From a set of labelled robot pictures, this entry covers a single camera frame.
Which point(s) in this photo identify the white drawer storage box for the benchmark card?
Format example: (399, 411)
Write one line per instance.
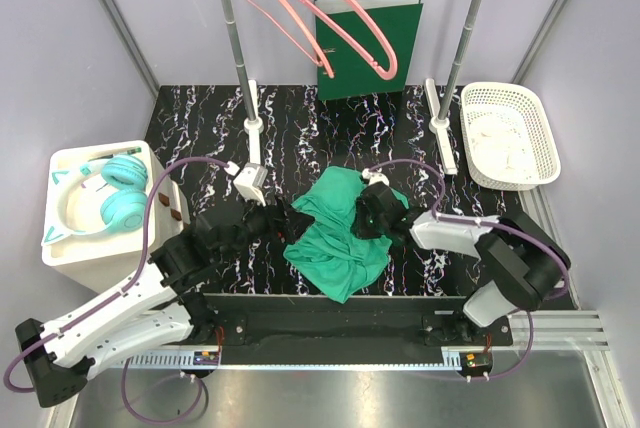
(99, 262)

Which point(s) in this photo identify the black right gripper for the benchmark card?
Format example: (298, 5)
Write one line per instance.
(359, 226)

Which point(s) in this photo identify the white perforated plastic basket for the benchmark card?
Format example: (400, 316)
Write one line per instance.
(530, 107)

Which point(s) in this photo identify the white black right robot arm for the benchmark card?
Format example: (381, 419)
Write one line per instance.
(524, 265)

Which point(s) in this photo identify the white clothes rack foot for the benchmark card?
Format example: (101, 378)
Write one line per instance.
(439, 128)

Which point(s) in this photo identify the teal cat ear headphones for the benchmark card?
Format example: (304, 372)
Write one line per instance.
(101, 196)

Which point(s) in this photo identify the grey clothes rack frame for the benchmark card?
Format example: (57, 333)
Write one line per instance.
(253, 124)

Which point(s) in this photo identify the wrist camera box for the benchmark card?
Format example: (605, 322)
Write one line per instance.
(248, 181)
(371, 177)

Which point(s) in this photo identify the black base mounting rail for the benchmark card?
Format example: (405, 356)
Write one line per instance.
(290, 331)

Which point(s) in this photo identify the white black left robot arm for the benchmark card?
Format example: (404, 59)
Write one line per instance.
(157, 304)

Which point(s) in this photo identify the pink plastic hanger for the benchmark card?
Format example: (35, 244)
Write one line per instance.
(385, 71)

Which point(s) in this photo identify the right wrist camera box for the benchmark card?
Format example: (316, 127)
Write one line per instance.
(371, 177)

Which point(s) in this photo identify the green ring binder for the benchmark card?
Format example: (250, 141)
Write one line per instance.
(353, 76)

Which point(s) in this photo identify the green tank top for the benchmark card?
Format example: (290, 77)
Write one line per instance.
(328, 254)

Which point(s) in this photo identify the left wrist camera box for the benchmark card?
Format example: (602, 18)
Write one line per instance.
(248, 181)

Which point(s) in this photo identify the white tank top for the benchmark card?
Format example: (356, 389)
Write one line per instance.
(500, 145)

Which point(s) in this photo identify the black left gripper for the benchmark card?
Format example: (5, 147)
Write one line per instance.
(284, 223)

